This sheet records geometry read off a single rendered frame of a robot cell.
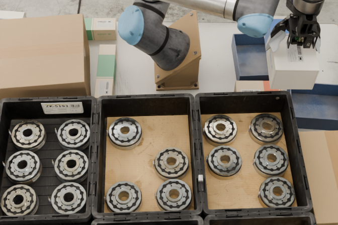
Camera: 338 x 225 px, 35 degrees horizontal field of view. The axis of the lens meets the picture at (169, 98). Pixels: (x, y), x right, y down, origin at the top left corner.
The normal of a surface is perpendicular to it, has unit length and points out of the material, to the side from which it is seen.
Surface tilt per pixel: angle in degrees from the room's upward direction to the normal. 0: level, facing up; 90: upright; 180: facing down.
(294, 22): 0
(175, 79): 90
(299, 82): 90
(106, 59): 0
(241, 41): 90
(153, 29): 54
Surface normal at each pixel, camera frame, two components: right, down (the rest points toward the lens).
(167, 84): 0.05, 0.83
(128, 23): -0.73, -0.25
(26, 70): 0.00, -0.57
